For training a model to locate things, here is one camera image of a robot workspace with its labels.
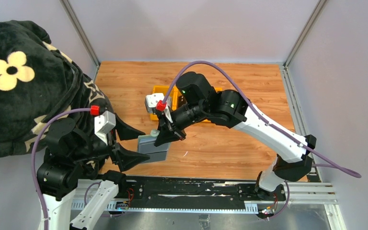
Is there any green card holder wallet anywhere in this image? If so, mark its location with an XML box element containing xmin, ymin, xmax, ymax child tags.
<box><xmin>137</xmin><ymin>129</ymin><xmax>171</xmax><ymax>163</ymax></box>

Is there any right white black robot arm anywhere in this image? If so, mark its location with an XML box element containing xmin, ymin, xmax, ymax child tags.
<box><xmin>145</xmin><ymin>71</ymin><xmax>316</xmax><ymax>196</ymax></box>

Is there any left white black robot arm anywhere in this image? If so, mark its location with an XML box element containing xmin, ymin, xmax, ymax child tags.
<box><xmin>35</xmin><ymin>107</ymin><xmax>149</xmax><ymax>230</ymax></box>

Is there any middle yellow bin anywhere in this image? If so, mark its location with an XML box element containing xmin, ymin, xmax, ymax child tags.
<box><xmin>173</xmin><ymin>86</ymin><xmax>213</xmax><ymax>123</ymax></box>

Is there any yellow bin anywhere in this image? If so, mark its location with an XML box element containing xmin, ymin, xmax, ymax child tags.
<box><xmin>173</xmin><ymin>86</ymin><xmax>213</xmax><ymax>123</ymax></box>
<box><xmin>149</xmin><ymin>85</ymin><xmax>173</xmax><ymax>121</ymax></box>

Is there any left yellow bin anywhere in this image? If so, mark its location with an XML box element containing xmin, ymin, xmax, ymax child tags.
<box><xmin>149</xmin><ymin>85</ymin><xmax>173</xmax><ymax>121</ymax></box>

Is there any black floral blanket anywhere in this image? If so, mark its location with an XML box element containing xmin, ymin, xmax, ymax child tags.
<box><xmin>0</xmin><ymin>20</ymin><xmax>112</xmax><ymax>158</ymax></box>

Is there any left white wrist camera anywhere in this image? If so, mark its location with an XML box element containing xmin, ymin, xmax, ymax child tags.
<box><xmin>94</xmin><ymin>111</ymin><xmax>116</xmax><ymax>144</ymax></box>

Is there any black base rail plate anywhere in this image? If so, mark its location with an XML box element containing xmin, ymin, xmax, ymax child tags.
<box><xmin>117</xmin><ymin>176</ymin><xmax>286</xmax><ymax>210</ymax></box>

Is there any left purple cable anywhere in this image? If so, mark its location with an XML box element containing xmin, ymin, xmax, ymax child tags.
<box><xmin>31</xmin><ymin>105</ymin><xmax>101</xmax><ymax>230</ymax></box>

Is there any left aluminium frame post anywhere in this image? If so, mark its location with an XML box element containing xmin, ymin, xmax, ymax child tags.
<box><xmin>59</xmin><ymin>0</ymin><xmax>101</xmax><ymax>69</ymax></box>

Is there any aluminium frame post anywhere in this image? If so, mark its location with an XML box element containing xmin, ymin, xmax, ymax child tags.
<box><xmin>284</xmin><ymin>0</ymin><xmax>329</xmax><ymax>68</ymax></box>
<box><xmin>59</xmin><ymin>0</ymin><xmax>101</xmax><ymax>69</ymax></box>

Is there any right aluminium frame post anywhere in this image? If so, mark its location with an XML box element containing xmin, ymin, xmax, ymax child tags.
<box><xmin>284</xmin><ymin>0</ymin><xmax>329</xmax><ymax>68</ymax></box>

